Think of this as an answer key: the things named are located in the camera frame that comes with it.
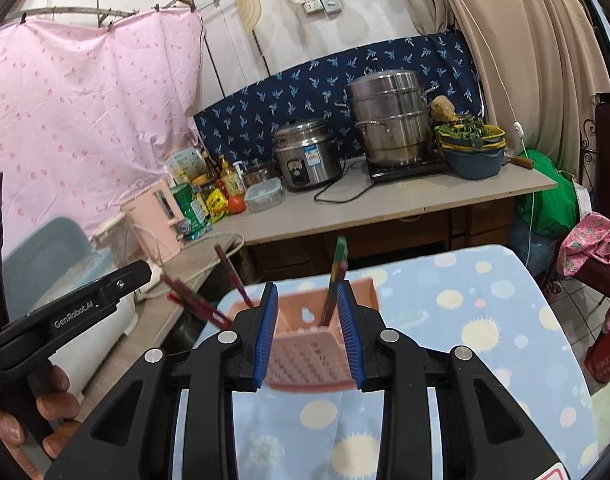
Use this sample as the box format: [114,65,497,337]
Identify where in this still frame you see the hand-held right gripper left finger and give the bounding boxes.
[47,281,279,480]

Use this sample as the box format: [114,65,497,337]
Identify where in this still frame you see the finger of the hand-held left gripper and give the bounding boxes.
[90,259,154,308]

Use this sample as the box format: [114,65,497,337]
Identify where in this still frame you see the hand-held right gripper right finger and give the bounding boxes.
[336,281,571,480]

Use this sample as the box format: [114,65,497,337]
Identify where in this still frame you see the pink plastic utensil basket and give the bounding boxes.
[264,277,382,394]

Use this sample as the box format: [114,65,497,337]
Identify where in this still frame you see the dark red chopstick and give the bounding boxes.
[214,245,253,308]
[166,294,233,327]
[160,274,228,321]

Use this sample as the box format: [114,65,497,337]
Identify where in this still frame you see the green chopstick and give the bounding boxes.
[325,237,347,328]
[336,236,350,282]

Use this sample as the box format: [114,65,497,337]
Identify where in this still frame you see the person's left hand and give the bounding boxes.
[0,364,84,468]

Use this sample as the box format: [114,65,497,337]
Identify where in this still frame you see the pink electric kettle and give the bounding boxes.
[121,181,184,264]

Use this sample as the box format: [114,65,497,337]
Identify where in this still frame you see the pale storage tub blue lid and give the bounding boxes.
[2,217,136,392]

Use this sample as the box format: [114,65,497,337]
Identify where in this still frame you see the yellow packet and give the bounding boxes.
[205,190,231,222]

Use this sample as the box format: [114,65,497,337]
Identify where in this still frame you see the white green-print carton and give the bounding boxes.
[164,149,209,186]

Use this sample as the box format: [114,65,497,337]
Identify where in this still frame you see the dark sauce bottle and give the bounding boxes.
[200,150,221,182]

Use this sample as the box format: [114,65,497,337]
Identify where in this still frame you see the yellow oil bottle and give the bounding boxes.
[220,155,246,199]

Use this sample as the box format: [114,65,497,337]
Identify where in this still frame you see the blue planet-print tablecloth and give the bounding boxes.
[212,244,602,480]

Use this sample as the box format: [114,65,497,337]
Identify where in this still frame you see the clear container blue lid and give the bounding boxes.
[244,177,284,214]

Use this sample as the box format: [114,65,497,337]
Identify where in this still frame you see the small pot with lid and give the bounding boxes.
[242,159,279,186]

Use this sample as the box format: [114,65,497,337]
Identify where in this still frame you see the pink spotted sheet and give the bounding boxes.
[0,7,207,262]

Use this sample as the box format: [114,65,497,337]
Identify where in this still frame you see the black induction cooker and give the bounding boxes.
[366,152,450,185]

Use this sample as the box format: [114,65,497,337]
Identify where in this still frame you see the steel rice cooker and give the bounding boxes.
[271,119,342,192]

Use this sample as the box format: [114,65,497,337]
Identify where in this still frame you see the blue basin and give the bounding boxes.
[434,127,507,181]

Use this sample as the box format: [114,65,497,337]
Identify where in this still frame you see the steel steamer pot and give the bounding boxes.
[344,71,439,167]

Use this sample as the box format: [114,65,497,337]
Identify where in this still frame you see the navy floral cloth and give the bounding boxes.
[192,30,486,172]

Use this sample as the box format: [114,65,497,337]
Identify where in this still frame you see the leafy greens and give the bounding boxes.
[435,115,501,149]

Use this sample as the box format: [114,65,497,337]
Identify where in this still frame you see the green bag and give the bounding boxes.
[515,149,582,239]

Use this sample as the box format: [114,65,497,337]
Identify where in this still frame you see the brown root vegetable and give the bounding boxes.
[430,95,459,124]

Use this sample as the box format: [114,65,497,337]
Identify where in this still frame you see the pink floral cloth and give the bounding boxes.
[558,212,610,282]

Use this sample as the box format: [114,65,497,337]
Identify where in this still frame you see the red bag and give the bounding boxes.
[584,320,610,387]

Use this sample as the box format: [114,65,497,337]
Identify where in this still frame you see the hanging cream board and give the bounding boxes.
[232,0,264,37]

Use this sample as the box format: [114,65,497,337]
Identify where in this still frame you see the dark wooden chair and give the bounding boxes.
[580,102,610,302]

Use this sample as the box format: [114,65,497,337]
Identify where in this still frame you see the beige curtain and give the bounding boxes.
[400,0,610,127]

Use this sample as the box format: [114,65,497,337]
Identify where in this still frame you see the black power cable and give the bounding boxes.
[312,157,382,207]

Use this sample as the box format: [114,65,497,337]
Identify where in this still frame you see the wooden-handled tool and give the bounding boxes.
[502,152,536,171]

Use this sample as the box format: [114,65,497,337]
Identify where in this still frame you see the white wall socket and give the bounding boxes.
[304,0,344,16]

